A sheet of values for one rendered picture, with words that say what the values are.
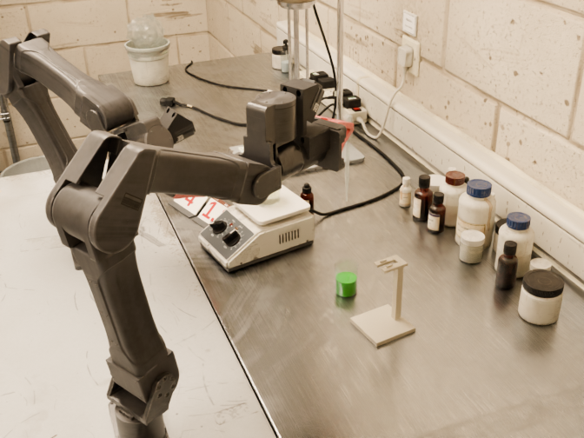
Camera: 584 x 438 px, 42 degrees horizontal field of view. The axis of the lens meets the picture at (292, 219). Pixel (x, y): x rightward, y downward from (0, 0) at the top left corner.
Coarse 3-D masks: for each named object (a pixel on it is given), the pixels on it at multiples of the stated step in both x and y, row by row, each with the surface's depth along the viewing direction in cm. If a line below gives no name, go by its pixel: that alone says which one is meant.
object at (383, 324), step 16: (384, 272) 120; (400, 272) 124; (400, 288) 125; (400, 304) 127; (352, 320) 129; (368, 320) 128; (384, 320) 128; (400, 320) 128; (368, 336) 125; (384, 336) 124; (400, 336) 125
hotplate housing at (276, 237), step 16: (256, 224) 146; (272, 224) 145; (288, 224) 146; (304, 224) 148; (256, 240) 143; (272, 240) 145; (288, 240) 148; (304, 240) 150; (240, 256) 143; (256, 256) 145; (272, 256) 148
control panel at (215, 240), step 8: (224, 216) 151; (232, 216) 150; (240, 224) 147; (208, 232) 150; (224, 232) 148; (240, 232) 145; (248, 232) 144; (208, 240) 148; (216, 240) 147; (240, 240) 144; (216, 248) 146; (224, 248) 145; (232, 248) 144; (224, 256) 143
